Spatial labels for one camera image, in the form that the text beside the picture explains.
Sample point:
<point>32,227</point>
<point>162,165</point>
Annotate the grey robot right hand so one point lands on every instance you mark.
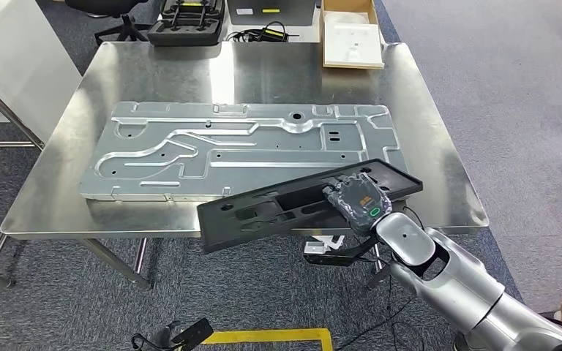
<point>358,201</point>

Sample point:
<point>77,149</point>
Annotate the black plastic car part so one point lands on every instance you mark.
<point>242,227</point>

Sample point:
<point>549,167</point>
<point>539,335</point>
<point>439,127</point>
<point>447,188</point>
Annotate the stainless steel workbench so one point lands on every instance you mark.
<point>67,194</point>

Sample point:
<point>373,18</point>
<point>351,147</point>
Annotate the silver stamped metal panel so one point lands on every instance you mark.
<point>242,150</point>

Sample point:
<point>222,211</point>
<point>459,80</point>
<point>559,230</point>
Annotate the cardboard box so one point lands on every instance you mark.
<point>327,6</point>

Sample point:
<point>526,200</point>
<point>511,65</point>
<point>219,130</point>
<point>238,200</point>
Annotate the grey equipment case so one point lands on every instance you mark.
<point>271,12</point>

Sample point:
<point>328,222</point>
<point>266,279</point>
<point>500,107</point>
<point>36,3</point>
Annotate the black tool case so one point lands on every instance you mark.
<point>184,29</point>

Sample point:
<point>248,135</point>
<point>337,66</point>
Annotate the black office chair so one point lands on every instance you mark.
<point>121,26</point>

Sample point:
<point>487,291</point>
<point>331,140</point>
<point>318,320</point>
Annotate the steel side table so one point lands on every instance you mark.
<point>4,111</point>

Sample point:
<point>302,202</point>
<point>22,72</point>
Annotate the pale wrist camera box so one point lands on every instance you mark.
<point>315,248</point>

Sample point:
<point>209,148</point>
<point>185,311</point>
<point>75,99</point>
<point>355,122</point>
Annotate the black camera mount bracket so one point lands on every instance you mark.
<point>193,332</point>
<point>329,259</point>

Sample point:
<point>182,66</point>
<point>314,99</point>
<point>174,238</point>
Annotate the black left camera mount bracket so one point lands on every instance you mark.
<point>193,332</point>

